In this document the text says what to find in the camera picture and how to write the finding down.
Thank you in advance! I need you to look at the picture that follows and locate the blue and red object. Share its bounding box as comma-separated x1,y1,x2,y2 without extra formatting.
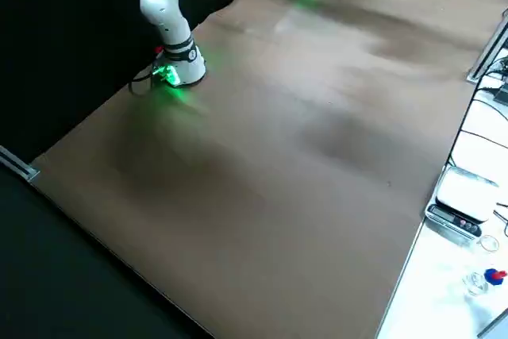
483,267,508,286

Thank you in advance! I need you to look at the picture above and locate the aluminium profile post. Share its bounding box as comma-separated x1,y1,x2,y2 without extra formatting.
467,10,508,85

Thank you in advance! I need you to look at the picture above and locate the small glass beaker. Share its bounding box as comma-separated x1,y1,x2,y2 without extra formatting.
477,234,501,255

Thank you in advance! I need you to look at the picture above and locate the black arm base cable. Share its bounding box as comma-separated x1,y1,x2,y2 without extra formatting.
129,61,162,97

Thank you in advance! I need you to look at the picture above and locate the steel plate weighing scale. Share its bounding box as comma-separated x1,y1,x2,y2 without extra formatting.
425,165,502,245

